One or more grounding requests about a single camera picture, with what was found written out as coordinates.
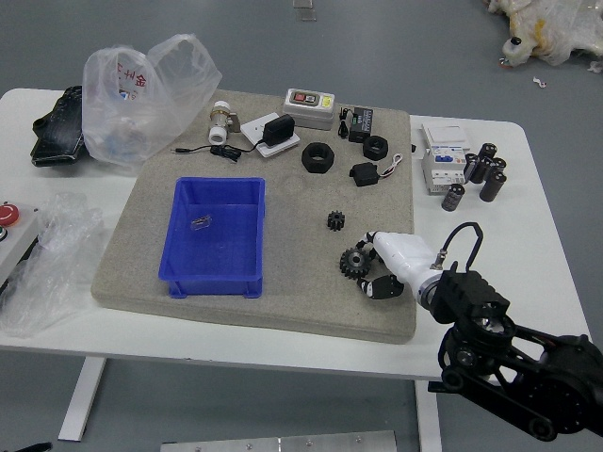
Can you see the black cylindrical capacitor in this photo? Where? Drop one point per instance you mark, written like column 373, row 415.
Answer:
column 483, row 170
column 452, row 198
column 487, row 151
column 499, row 165
column 471, row 168
column 493, row 186

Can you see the white pipe valve with brass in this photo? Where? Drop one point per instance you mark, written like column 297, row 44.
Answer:
column 219, row 123

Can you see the white circuit breaker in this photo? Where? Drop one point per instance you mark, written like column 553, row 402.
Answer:
column 440, row 172

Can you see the small clear packet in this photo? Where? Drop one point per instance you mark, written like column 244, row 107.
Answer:
column 200, row 223

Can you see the white table leg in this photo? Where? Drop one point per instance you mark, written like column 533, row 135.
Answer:
column 82, row 400
column 428, row 419

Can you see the white wall switch plate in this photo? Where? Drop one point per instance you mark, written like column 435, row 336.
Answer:
column 443, row 134

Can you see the black module with green label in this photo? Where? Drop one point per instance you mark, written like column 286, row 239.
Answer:
column 362, row 123

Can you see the black pouch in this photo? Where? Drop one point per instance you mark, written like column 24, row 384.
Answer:
column 59, row 132

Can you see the grey push-button switch box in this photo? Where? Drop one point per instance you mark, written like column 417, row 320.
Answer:
column 308, row 110

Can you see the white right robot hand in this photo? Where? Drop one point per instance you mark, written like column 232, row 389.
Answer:
column 405, row 254

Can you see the small white scrap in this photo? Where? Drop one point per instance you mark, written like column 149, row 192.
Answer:
column 540, row 82

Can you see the big black hex nut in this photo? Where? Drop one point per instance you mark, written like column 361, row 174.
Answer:
column 308, row 162

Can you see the clear plastic bag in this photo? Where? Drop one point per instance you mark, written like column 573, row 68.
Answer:
column 52, row 263

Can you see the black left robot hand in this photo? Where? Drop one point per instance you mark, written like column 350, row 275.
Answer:
column 28, row 448

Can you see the clear tape piece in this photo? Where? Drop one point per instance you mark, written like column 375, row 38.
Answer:
column 302, row 3
column 306, row 15

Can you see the black table control panel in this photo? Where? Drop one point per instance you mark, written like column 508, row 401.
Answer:
column 434, row 387

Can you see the white plastic bag red print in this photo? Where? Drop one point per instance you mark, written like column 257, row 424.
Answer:
column 132, row 117

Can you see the blue plastic box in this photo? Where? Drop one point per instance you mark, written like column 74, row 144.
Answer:
column 212, row 254

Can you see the small black gear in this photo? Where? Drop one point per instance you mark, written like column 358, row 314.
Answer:
column 336, row 221

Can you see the grey emergency stop box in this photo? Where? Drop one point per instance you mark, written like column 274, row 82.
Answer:
column 14, row 235

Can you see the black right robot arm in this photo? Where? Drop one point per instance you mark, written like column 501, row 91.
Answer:
column 471, row 292

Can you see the black power adapter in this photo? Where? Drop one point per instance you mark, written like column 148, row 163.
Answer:
column 278, row 129

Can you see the big black gear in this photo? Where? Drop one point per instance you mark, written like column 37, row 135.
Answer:
column 351, row 268

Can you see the grey-brown mat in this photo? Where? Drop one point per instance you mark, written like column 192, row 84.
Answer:
column 282, row 292

